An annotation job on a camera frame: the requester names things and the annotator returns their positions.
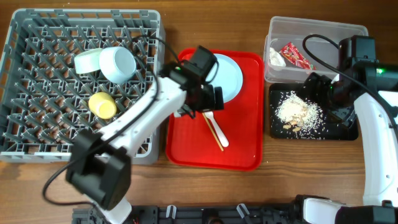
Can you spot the black tray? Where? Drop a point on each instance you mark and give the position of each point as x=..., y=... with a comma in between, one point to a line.
x=326, y=130

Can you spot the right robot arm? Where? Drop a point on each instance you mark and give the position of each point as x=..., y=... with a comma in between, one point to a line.
x=370, y=88

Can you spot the light blue bowl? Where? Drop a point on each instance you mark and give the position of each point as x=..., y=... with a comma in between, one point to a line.
x=117, y=64

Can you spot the grey dishwasher rack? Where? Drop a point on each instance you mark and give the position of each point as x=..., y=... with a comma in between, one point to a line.
x=44, y=102

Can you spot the green saucer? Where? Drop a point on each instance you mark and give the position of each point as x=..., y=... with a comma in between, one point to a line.
x=87, y=61

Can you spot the wooden chopstick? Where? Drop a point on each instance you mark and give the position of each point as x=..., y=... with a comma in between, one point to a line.
x=213, y=132

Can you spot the red plastic tray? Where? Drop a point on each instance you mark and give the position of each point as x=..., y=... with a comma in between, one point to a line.
x=190, y=141

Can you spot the light blue plate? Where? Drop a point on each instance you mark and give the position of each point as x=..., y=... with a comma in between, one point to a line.
x=227, y=75

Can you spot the white napkin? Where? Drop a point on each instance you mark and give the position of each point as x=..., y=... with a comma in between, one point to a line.
x=275, y=58

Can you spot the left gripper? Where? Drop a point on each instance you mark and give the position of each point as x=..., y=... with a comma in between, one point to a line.
x=208, y=104

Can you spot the red sauce packet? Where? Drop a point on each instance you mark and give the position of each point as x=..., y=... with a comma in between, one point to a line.
x=292, y=54

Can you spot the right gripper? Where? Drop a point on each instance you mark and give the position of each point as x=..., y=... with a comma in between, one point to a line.
x=346, y=115

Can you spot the rice and food scraps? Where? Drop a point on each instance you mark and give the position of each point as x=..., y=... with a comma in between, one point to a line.
x=299, y=114

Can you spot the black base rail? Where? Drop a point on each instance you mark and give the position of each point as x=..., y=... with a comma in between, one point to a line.
x=226, y=214

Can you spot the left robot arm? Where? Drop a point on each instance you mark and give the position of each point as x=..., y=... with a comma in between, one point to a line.
x=100, y=165

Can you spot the white plastic fork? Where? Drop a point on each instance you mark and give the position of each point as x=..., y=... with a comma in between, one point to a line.
x=221, y=137

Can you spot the yellow plastic cup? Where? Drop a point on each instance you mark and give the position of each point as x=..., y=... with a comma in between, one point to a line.
x=102, y=105

